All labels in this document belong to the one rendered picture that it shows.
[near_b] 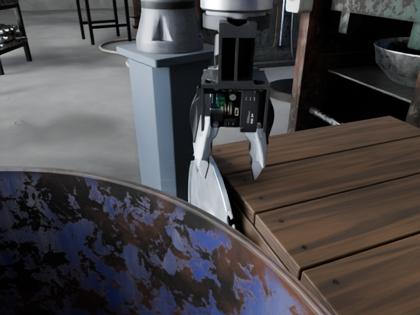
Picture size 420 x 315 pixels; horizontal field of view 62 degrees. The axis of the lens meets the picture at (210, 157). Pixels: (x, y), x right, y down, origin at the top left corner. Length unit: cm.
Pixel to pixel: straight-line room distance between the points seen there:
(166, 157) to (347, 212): 49
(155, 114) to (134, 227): 56
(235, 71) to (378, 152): 32
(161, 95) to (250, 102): 42
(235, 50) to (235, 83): 3
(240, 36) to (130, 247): 21
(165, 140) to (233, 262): 63
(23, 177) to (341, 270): 29
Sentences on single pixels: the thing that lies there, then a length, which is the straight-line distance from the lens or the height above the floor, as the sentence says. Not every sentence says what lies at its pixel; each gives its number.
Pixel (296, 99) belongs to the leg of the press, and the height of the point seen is 21.
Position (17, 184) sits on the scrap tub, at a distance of 28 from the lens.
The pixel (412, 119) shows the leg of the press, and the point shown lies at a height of 31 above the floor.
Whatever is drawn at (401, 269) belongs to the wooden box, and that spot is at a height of 35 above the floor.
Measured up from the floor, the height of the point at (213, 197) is 32.
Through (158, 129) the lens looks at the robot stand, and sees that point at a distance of 80.
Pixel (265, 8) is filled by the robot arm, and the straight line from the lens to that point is 38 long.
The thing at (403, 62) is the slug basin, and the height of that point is 38.
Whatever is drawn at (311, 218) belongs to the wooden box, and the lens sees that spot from 43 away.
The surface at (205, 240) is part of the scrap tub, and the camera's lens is 21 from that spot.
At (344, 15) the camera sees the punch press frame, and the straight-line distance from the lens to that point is 117.
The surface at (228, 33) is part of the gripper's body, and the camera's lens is 35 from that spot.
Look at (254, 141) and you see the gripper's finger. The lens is 45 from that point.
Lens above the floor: 60
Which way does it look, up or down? 28 degrees down
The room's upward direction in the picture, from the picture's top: straight up
